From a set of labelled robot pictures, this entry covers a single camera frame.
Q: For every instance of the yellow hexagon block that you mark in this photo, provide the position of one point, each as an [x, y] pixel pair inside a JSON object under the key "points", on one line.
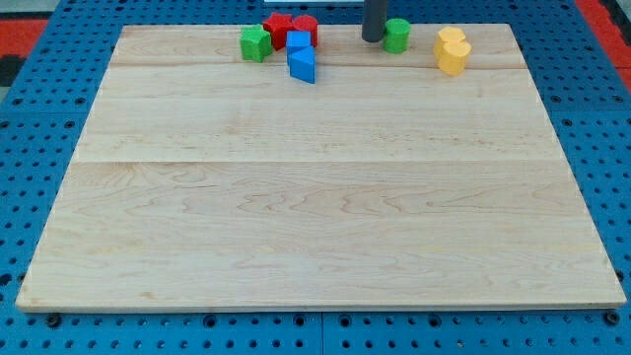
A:
{"points": [[447, 35]]}

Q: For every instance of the green star block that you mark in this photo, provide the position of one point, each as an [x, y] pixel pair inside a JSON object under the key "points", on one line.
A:
{"points": [[255, 42]]}

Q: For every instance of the red star block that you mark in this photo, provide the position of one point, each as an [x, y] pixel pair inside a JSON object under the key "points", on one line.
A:
{"points": [[278, 25]]}

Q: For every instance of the blue cube block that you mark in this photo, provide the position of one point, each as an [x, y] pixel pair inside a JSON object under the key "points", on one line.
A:
{"points": [[296, 41]]}

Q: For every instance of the blue triangle block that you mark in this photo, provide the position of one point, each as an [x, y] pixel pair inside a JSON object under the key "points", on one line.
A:
{"points": [[302, 64]]}

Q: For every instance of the yellow heart block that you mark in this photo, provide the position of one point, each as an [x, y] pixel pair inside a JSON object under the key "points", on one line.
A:
{"points": [[452, 57]]}

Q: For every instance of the red cylinder block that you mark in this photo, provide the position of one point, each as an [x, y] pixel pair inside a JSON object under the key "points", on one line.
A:
{"points": [[307, 23]]}

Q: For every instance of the green cylinder block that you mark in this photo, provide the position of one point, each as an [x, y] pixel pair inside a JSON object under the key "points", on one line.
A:
{"points": [[397, 31]]}

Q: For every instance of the wooden board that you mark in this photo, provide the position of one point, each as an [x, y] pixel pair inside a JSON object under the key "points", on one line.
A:
{"points": [[204, 183]]}

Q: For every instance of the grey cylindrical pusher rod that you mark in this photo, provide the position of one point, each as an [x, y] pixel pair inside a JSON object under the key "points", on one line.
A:
{"points": [[374, 20]]}

